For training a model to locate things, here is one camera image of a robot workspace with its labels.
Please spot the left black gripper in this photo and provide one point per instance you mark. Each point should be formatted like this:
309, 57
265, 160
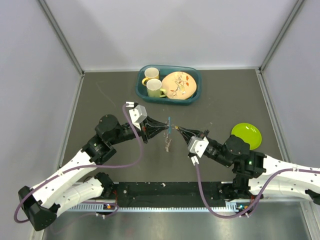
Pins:
152, 127

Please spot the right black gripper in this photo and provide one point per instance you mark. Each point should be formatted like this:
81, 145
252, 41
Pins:
188, 133

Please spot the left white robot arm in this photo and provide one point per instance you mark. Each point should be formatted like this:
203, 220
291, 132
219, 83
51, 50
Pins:
44, 202

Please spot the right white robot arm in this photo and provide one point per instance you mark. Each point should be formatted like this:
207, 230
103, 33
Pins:
255, 172

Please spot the front yellow-green mug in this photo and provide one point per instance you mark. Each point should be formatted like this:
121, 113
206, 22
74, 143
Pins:
154, 89

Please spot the floral peach plate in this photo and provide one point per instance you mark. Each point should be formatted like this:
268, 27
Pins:
179, 85

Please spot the rear yellow mug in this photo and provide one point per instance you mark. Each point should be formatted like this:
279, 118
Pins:
150, 73

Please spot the lime green plate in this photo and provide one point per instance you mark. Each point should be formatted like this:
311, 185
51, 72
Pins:
249, 133

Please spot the teal plastic tub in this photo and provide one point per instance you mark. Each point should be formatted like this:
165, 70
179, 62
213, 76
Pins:
141, 90

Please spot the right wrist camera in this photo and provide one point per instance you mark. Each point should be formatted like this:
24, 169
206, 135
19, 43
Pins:
196, 147

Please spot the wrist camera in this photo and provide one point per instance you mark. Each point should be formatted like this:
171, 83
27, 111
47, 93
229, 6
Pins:
196, 147
137, 113

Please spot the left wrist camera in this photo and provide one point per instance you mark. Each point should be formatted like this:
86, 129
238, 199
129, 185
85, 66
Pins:
137, 113

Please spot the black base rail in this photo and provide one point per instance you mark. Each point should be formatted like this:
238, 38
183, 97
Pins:
169, 197

